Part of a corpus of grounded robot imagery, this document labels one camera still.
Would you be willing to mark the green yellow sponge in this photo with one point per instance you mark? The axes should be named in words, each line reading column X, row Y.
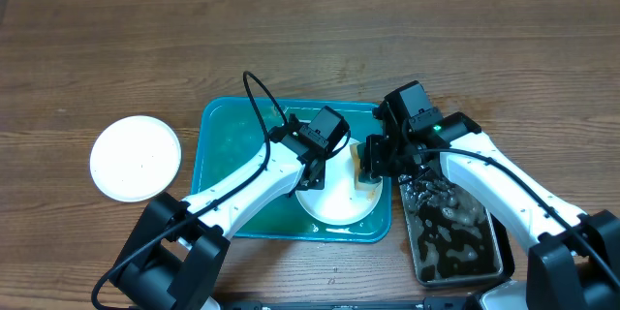
column 363, row 180

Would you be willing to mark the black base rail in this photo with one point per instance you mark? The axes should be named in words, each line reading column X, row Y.
column 429, row 303

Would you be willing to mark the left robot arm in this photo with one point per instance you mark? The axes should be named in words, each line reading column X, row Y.
column 175, row 252

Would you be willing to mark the white plate bottom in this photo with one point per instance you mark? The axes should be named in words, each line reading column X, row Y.
column 135, row 158

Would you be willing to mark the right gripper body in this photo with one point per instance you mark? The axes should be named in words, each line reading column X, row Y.
column 388, row 159

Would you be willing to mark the metal pan with dirty water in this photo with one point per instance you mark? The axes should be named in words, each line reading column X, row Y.
column 455, row 232

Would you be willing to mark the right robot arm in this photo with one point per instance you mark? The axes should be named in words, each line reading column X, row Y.
column 573, row 257

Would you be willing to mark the white plate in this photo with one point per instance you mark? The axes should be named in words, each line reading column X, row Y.
column 135, row 158
column 344, row 200

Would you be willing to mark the teal plastic tray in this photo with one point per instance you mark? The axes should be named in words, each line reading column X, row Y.
column 230, row 135

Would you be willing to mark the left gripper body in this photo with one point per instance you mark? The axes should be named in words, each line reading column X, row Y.
column 318, row 180

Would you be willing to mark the black outer tray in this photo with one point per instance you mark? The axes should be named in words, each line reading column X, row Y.
column 506, row 252

